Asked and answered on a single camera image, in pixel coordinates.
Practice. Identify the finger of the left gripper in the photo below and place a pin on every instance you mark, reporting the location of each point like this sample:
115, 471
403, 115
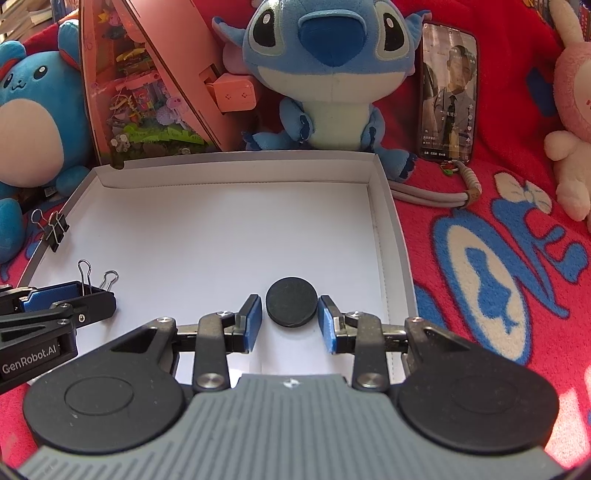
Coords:
43, 298
88, 305

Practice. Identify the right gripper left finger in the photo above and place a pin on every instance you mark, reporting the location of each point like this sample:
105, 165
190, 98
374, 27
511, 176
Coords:
215, 336

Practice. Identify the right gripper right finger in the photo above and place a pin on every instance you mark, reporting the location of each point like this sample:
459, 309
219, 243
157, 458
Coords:
364, 336

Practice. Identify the black round puck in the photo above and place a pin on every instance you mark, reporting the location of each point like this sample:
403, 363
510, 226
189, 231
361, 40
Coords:
291, 302

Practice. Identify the small binder clip on box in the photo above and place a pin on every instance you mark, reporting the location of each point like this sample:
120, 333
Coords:
54, 227

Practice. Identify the white cardboard box tray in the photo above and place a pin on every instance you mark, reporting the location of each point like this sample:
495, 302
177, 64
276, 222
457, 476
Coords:
193, 235

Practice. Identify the red cartoon blanket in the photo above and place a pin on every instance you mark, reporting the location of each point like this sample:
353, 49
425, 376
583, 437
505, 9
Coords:
511, 271

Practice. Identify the blue round mouse plush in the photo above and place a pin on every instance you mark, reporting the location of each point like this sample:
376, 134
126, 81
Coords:
45, 134

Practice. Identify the pink triangular toy box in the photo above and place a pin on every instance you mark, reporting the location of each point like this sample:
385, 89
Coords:
155, 82

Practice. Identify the blue Stitch plush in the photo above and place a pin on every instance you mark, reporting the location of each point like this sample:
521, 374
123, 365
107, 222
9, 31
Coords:
331, 61

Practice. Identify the pink bunny plush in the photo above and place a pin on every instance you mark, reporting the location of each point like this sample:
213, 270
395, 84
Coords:
569, 148

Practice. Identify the black smartphone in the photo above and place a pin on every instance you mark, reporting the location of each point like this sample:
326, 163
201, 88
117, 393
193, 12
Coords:
449, 93

